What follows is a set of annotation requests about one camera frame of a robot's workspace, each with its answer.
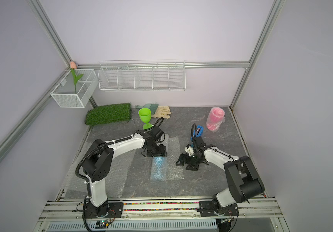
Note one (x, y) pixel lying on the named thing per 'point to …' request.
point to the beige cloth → (162, 111)
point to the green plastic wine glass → (145, 114)
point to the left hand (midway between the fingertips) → (162, 156)
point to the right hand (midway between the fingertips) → (181, 165)
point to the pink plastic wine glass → (216, 116)
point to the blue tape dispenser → (200, 130)
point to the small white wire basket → (64, 94)
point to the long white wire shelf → (145, 75)
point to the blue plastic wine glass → (158, 162)
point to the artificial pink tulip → (76, 78)
